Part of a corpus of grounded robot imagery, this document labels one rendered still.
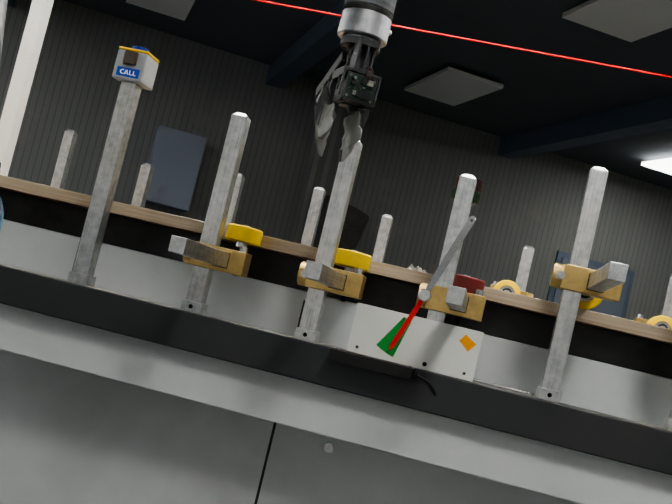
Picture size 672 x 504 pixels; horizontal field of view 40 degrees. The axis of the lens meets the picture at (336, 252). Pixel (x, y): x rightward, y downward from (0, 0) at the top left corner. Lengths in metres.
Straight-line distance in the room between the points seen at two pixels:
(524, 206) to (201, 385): 10.14
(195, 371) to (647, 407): 0.97
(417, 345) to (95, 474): 0.85
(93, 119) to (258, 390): 8.86
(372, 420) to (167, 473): 0.56
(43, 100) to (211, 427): 8.71
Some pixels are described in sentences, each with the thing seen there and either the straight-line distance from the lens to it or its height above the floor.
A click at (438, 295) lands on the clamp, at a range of 1.89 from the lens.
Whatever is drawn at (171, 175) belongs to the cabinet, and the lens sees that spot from 10.29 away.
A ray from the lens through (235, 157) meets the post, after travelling 2.00.
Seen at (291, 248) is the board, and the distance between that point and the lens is 2.10.
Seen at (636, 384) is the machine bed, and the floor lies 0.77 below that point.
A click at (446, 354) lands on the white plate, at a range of 1.88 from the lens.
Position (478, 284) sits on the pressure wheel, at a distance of 1.96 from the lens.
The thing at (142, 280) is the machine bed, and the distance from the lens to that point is 2.25.
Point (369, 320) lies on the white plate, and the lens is 1.90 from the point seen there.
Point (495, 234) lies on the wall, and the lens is 11.77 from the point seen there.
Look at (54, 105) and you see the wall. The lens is 10.71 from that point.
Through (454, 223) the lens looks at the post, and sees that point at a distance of 1.91.
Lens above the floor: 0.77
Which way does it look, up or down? 3 degrees up
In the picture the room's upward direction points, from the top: 14 degrees clockwise
